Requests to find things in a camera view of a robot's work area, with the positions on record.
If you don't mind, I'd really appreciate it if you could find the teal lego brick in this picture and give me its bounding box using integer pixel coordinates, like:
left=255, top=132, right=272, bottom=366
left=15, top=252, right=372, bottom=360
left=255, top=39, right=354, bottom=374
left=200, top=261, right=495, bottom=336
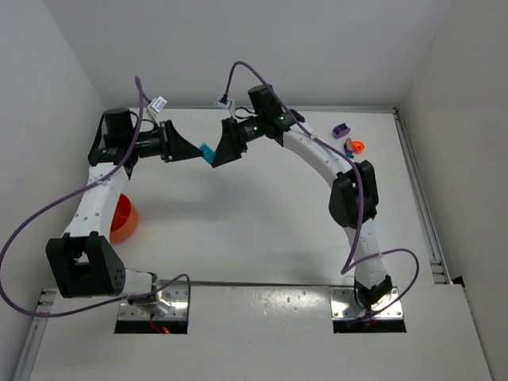
left=199, top=143, right=216, bottom=165

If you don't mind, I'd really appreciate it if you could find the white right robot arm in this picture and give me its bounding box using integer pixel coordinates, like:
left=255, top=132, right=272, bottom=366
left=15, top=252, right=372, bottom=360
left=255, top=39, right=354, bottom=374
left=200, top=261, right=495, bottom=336
left=211, top=85, right=392, bottom=310

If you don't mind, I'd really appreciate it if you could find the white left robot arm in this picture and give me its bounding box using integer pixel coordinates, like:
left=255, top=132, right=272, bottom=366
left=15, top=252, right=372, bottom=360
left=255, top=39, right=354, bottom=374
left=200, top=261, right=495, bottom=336
left=45, top=108, right=202, bottom=317

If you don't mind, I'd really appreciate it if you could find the orange divided round container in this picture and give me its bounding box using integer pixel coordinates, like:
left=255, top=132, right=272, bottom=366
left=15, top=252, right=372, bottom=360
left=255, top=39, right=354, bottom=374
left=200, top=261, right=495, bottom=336
left=110, top=194, right=139, bottom=244

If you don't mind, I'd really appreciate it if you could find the orange small cup container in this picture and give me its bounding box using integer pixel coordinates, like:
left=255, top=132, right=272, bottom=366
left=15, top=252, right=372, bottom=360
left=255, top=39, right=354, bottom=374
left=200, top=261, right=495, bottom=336
left=352, top=140, right=365, bottom=154

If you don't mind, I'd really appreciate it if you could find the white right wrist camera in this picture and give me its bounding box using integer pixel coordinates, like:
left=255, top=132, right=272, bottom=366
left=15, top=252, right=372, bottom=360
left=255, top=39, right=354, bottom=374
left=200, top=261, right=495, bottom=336
left=214, top=96, right=235, bottom=117

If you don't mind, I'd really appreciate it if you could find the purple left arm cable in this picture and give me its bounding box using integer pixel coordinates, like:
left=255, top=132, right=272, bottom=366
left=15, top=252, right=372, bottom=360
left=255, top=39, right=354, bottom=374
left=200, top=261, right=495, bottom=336
left=0, top=75, right=191, bottom=318

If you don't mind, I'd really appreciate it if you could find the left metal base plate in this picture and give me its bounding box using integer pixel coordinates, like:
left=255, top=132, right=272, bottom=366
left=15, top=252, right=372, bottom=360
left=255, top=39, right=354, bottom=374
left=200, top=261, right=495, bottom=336
left=117, top=281, right=190, bottom=323

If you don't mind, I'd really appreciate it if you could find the metal base plate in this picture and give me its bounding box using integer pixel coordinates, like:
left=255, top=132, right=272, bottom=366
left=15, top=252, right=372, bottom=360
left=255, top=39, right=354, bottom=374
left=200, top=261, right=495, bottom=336
left=329, top=286, right=404, bottom=321
left=117, top=281, right=190, bottom=323

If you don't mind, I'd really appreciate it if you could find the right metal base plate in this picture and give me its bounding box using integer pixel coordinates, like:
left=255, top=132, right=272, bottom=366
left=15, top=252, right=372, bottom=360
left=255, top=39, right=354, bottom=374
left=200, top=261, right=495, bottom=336
left=329, top=286, right=404, bottom=321

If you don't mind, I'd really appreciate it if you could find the aluminium frame rail right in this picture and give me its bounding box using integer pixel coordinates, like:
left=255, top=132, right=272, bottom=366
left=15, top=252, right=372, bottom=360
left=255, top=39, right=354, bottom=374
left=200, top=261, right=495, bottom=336
left=394, top=109, right=452, bottom=284

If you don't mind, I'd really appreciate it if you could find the aluminium frame rail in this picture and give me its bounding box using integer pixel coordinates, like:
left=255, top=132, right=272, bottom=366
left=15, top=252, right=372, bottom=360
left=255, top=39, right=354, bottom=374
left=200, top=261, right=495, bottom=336
left=11, top=106, right=127, bottom=381
left=394, top=109, right=452, bottom=284

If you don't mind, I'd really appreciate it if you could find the aluminium frame rail left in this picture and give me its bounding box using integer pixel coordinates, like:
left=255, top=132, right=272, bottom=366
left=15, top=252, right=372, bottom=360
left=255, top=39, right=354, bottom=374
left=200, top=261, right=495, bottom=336
left=11, top=106, right=127, bottom=381

